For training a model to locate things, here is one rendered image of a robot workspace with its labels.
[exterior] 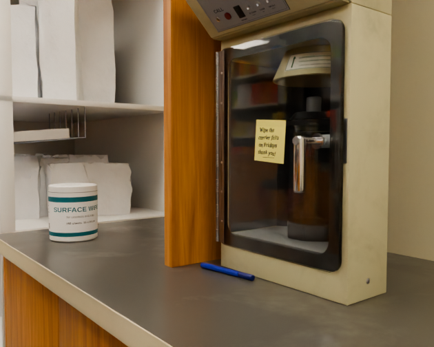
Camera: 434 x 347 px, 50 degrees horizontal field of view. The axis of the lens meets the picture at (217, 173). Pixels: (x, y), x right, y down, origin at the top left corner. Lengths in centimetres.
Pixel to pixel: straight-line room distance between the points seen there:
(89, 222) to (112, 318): 57
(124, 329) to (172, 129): 42
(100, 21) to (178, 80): 112
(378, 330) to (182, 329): 27
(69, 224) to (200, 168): 44
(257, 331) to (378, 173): 33
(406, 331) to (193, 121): 57
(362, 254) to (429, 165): 43
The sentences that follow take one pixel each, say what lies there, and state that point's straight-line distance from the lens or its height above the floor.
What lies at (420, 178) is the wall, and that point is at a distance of 117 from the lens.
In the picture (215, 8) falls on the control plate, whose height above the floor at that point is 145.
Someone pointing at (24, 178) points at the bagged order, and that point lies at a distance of 187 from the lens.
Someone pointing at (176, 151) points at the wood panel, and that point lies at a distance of 96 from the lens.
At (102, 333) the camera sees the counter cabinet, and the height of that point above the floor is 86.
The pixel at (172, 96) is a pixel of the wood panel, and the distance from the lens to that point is 96.
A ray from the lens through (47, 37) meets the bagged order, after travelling 186.
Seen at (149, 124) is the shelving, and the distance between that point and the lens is 206.
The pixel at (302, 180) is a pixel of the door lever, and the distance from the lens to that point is 73.
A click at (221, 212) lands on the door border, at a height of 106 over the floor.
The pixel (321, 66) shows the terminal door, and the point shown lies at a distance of 77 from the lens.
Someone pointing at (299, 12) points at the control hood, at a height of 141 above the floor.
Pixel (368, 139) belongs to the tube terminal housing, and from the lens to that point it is 79.
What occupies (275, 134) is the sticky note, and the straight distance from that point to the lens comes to 83.
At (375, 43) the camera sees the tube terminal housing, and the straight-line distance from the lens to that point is 82.
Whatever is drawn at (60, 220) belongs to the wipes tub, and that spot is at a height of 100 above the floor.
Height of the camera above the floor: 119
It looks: 3 degrees down
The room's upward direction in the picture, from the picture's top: straight up
